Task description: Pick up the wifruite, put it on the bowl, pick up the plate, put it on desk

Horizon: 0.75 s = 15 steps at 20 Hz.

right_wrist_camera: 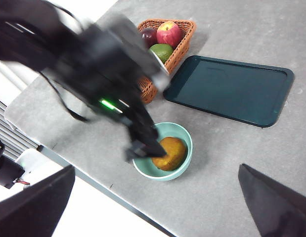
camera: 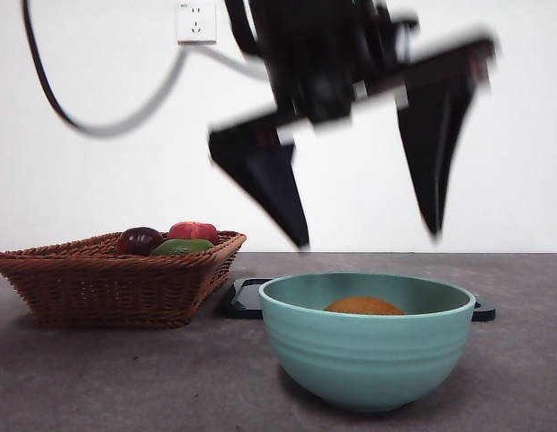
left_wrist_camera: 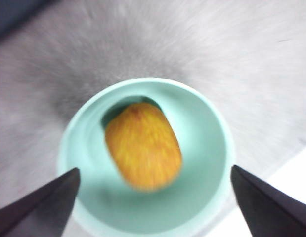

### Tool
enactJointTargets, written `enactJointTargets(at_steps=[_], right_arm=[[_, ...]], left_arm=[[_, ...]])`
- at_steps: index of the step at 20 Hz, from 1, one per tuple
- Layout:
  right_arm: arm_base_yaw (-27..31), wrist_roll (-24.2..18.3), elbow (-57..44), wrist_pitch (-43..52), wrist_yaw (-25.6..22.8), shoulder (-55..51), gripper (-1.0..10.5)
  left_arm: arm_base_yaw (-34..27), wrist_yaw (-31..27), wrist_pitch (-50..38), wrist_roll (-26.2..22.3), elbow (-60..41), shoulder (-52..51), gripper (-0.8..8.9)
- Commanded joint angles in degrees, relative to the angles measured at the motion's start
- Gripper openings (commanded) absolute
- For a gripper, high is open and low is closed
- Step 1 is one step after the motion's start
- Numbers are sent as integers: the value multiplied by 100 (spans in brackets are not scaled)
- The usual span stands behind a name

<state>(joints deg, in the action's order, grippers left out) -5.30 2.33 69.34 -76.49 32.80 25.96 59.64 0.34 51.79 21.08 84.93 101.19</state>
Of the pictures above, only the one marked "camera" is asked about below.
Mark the brown kiwi fruit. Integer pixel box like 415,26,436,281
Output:
323,295,405,316

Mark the teal bowl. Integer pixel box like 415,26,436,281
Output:
258,272,477,413

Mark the red apple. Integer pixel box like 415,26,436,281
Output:
167,220,220,247

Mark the green fruit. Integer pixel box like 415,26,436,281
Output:
150,238,215,257

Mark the dark green tray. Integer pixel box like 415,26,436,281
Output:
220,277,498,323

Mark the dark purple fruit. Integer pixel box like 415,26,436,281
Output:
116,227,165,257

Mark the brown wicker basket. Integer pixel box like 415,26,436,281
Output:
0,229,248,329

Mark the pale grey left wrist camera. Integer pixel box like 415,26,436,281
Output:
391,17,419,62

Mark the white wall socket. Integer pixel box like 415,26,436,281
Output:
176,1,218,45

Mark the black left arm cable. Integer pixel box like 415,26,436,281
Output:
21,0,273,136

